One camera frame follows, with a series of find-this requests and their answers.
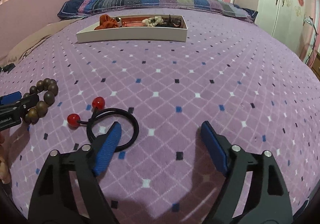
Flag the black cord necklace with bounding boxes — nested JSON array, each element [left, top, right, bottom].
[[166, 14, 183, 29]]

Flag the desk lamp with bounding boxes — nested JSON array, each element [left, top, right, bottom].
[[304, 16, 318, 65]]

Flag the orange fabric scrunchie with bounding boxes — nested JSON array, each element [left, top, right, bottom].
[[95, 14, 119, 30]]

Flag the cream fabric scrunchie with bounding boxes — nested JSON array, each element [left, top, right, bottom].
[[142, 16, 164, 27]]

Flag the white shallow jewelry box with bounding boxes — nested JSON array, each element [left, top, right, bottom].
[[76, 14, 188, 43]]

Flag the purple diamond pattern bedspread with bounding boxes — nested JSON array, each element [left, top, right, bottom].
[[1, 9, 319, 223]]

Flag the pink padded headboard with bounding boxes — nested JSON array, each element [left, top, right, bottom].
[[1, 0, 68, 59]]

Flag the striped patchwork pillow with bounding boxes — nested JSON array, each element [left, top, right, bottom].
[[57, 0, 258, 23]]

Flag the small black object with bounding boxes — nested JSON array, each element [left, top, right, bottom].
[[0, 63, 16, 73]]

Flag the brown wooden bead bracelet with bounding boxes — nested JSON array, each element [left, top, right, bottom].
[[23, 77, 59, 125]]

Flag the black hair tie red beads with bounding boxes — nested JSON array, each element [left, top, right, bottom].
[[67, 96, 139, 152]]

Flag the white wardrobe with decals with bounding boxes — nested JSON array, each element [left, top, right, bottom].
[[256, 0, 317, 56]]

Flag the person's left hand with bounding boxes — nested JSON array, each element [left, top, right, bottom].
[[0, 135, 11, 184]]

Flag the black fabric scrunchie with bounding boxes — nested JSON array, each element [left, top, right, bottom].
[[155, 20, 176, 28]]

